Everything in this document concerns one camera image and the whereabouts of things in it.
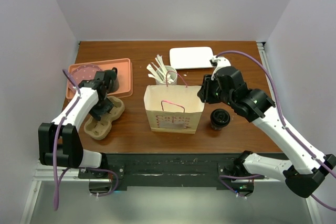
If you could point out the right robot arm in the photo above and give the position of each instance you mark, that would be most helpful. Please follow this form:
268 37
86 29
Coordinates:
305 168

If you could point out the pink paper gift bag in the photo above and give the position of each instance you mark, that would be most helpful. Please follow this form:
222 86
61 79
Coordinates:
173 108

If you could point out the white rectangular plate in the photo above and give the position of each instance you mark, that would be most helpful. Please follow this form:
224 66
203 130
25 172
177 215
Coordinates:
190 58

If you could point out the cardboard cup carrier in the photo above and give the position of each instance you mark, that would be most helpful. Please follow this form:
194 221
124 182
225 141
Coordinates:
98 130

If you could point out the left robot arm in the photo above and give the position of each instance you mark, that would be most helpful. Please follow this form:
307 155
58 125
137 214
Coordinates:
59 141

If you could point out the black coffee cup lid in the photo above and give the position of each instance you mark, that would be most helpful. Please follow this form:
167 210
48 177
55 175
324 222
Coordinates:
220 117

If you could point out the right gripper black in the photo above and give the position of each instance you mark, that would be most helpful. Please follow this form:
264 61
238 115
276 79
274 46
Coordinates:
204 93

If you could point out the pink dotted plate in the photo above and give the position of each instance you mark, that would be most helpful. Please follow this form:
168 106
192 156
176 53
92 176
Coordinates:
84 72

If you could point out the white cylindrical holder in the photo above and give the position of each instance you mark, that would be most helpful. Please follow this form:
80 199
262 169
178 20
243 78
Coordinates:
171 76

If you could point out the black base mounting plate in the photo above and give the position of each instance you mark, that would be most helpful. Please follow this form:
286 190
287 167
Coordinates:
173 170

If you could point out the dark green mug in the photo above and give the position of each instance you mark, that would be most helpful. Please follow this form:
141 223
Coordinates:
112 78

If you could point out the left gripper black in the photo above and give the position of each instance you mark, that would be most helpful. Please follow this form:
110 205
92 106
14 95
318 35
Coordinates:
96 113

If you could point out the pink plastic tray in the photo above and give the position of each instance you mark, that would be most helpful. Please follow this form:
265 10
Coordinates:
124 67

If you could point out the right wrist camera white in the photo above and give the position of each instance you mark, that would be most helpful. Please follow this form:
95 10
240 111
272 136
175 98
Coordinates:
218 63

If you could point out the white paper stir sticks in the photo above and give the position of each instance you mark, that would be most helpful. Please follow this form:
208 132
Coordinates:
152 67

